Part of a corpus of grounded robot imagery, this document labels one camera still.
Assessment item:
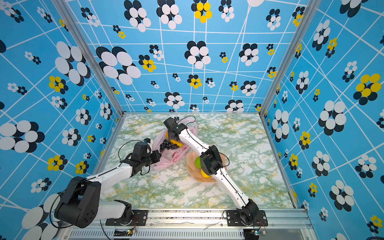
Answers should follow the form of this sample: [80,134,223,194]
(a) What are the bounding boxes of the green circuit board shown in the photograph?
[114,229,136,237]
[243,229,267,240]

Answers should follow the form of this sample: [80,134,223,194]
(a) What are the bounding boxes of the pink plastic bag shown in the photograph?
[151,128,189,170]

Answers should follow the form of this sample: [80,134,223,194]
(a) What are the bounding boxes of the right aluminium corner post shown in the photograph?
[259,0,321,117]

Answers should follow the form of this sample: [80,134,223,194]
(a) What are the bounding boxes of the pink scalloped plastic plate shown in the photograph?
[186,151,217,183]

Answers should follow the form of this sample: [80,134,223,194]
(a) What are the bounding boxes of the yellow fake lemon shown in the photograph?
[201,170,211,179]

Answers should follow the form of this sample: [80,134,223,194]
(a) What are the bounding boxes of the yellow fake banana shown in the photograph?
[165,140,184,149]

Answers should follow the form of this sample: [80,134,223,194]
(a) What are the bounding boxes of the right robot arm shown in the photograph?
[164,118,259,226]

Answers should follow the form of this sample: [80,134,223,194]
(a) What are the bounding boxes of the right green circuit board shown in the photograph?
[243,229,267,240]

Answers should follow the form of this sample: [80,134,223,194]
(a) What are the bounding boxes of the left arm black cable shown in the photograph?
[49,139,145,240]

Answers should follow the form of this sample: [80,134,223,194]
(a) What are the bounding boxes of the black fake grapes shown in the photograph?
[160,140,180,152]

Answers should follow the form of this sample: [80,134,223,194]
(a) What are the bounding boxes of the aluminium front rail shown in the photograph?
[57,209,317,240]

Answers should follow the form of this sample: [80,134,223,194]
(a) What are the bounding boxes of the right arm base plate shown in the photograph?
[223,210,269,227]

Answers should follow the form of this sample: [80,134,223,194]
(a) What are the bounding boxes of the left aluminium corner post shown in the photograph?
[52,1,124,117]

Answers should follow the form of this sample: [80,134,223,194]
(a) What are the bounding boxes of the aluminium corner post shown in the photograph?
[259,0,321,117]
[52,1,124,117]

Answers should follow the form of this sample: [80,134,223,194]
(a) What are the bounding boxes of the green fake lime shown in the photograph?
[195,157,202,169]

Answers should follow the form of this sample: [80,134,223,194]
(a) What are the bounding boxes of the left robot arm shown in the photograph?
[51,139,161,228]

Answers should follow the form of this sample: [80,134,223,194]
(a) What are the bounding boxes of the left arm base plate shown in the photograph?
[106,210,149,227]

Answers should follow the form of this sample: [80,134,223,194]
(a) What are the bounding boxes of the left green circuit board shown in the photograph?
[114,229,136,237]

